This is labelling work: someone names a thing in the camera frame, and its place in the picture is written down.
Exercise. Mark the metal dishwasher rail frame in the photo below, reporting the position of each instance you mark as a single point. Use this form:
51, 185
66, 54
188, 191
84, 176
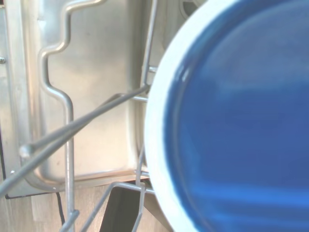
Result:
96, 96

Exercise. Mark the dark blue mug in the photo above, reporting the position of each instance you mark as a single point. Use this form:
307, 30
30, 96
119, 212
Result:
229, 120

